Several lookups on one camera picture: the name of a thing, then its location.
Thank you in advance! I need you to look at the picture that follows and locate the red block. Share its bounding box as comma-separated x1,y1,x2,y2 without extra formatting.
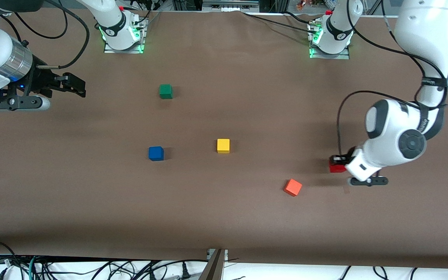
329,156,347,173

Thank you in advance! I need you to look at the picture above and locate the orange block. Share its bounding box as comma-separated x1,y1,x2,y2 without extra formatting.
283,178,303,197

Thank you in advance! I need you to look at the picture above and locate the brown support beam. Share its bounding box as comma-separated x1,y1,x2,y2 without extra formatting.
199,249,226,280

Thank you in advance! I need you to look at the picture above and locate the white power strip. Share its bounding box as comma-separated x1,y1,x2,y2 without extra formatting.
203,0,259,11

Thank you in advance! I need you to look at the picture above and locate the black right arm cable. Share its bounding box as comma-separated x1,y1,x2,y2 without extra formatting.
0,0,90,70

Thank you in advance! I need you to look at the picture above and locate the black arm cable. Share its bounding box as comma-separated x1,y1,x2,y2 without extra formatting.
0,0,90,70
337,0,448,156

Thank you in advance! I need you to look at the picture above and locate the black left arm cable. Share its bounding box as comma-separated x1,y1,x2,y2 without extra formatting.
337,0,448,156

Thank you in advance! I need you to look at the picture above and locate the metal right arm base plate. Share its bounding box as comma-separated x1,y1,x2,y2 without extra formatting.
103,19,145,54

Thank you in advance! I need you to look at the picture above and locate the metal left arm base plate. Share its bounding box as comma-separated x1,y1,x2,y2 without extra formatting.
309,21,351,60

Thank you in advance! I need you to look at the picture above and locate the black base cable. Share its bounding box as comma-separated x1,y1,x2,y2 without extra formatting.
241,11,318,35

